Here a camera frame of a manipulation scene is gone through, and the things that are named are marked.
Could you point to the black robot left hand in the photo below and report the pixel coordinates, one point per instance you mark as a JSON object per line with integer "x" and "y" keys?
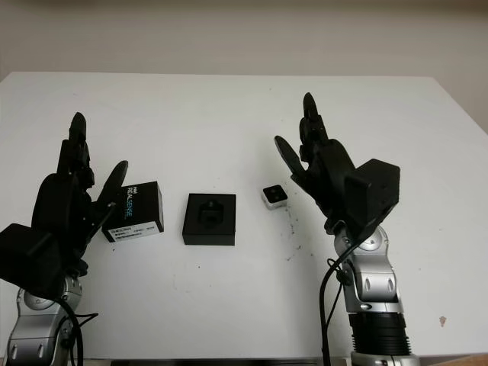
{"x": 65, "y": 206}

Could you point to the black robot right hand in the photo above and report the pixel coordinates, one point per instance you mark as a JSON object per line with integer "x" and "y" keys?
{"x": 329, "y": 171}

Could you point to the small silver depth camera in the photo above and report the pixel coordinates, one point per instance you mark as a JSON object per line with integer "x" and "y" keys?
{"x": 273, "y": 196}

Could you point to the black RealSense camera box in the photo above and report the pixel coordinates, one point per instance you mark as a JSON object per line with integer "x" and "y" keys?
{"x": 145, "y": 206}

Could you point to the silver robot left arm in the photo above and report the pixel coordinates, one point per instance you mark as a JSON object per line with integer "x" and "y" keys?
{"x": 34, "y": 335}

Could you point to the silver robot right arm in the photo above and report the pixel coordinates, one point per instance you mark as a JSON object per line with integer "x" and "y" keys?
{"x": 377, "y": 286}

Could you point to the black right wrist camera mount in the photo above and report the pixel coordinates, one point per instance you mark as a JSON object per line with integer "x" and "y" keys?
{"x": 377, "y": 190}

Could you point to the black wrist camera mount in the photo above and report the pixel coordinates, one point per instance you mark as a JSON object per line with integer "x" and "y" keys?
{"x": 377, "y": 190}
{"x": 26, "y": 259}

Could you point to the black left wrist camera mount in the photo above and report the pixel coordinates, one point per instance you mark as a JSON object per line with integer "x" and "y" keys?
{"x": 26, "y": 259}

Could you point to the black camera box base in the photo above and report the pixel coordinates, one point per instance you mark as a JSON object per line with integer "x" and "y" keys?
{"x": 209, "y": 232}

